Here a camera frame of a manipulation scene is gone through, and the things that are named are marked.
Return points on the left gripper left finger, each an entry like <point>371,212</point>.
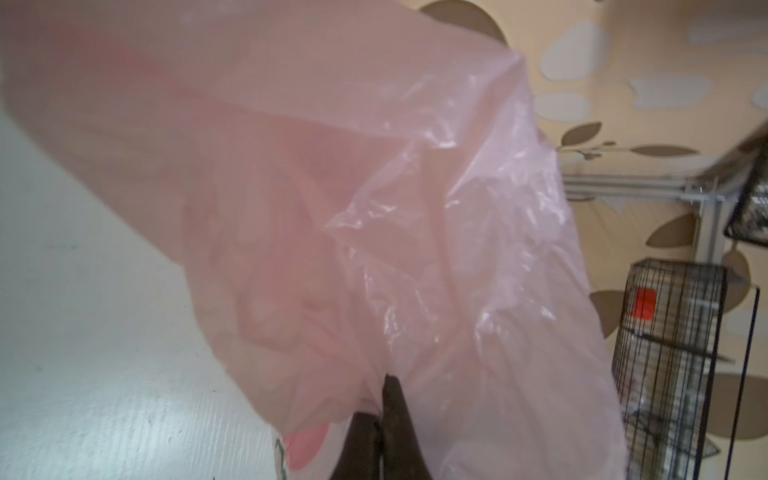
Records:
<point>360,458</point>

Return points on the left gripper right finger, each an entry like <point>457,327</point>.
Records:
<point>402,456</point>

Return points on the pink plastic fruit-print bag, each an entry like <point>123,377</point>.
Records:
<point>353,190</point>

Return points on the red-capped item in basket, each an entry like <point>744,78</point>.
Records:
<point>643,303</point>

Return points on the right black wire basket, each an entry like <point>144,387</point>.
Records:
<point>665,368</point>

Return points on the black wire basket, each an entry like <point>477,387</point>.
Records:
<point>748,219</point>
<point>665,368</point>

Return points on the back black wire basket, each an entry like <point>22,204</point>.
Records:
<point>748,219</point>

